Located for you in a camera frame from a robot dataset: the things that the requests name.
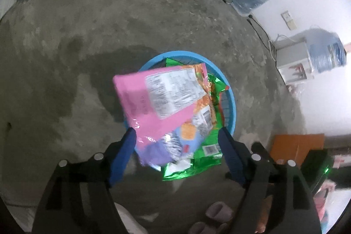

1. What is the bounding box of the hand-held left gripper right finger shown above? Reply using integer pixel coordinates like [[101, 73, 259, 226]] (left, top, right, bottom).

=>
[[217, 127, 322, 234]]

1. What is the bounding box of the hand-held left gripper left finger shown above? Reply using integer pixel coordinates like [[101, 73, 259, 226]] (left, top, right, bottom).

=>
[[31, 127, 138, 234]]

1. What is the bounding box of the green snack bag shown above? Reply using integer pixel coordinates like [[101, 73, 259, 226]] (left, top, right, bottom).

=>
[[162, 58, 230, 181]]

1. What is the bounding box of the light blue snack packet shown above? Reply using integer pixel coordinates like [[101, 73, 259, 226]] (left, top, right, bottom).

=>
[[165, 124, 205, 163]]

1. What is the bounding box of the orange snack bag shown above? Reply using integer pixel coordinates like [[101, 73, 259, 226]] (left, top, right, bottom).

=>
[[192, 63, 220, 138]]

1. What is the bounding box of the pink packet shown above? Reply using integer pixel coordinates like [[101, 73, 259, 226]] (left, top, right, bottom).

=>
[[113, 66, 207, 167]]

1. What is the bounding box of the blue mesh wastebasket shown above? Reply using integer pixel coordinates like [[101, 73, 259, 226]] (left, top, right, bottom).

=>
[[123, 51, 237, 138]]

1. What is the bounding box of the orange box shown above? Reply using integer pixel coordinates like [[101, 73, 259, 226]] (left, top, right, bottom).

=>
[[270, 134, 325, 167]]

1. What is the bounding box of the pink cloth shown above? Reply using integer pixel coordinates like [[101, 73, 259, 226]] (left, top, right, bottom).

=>
[[313, 179, 351, 232]]

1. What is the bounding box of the pink slipper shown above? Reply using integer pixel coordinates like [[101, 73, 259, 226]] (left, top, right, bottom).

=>
[[188, 221, 228, 234], [206, 201, 233, 223]]

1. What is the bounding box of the white water dispenser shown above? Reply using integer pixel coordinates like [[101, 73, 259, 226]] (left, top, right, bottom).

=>
[[276, 40, 314, 85]]

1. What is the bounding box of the white cable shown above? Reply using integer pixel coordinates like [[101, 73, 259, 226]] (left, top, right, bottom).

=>
[[269, 35, 291, 59]]

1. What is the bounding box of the black floor cable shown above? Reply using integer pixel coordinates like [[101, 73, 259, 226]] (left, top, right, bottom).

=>
[[247, 14, 277, 61]]

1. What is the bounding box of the wall socket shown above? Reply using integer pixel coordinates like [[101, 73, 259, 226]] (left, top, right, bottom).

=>
[[281, 11, 297, 30]]

